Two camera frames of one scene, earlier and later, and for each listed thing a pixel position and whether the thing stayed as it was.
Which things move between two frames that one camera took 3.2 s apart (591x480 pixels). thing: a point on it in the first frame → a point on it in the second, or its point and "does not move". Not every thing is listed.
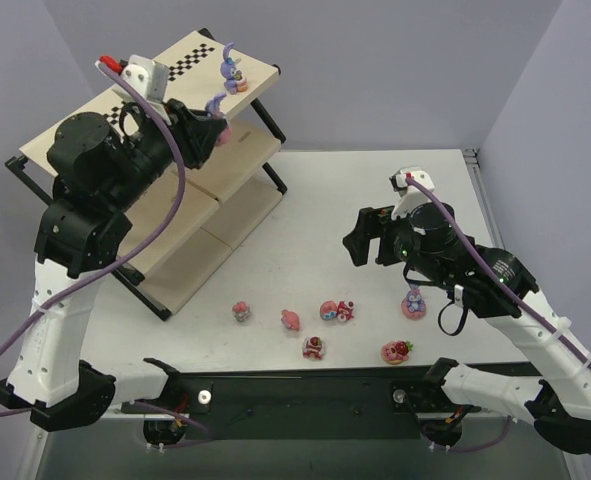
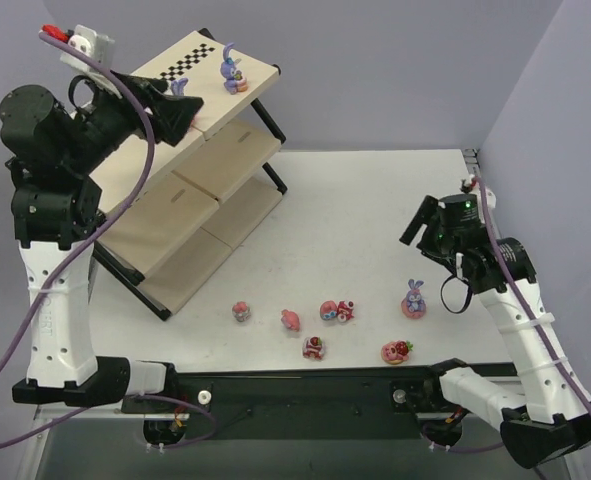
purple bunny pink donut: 414,305 does not move
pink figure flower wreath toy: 241,310 does not move
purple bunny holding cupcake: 235,81 does not move
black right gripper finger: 357,242 → 423,216
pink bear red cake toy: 342,311 does not move
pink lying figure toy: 290,319 does not move
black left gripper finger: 190,129 → 145,90
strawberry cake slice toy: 313,348 does not move
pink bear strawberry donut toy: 396,352 does not move
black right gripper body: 382,239 → 422,228
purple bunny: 213,108 → 177,89
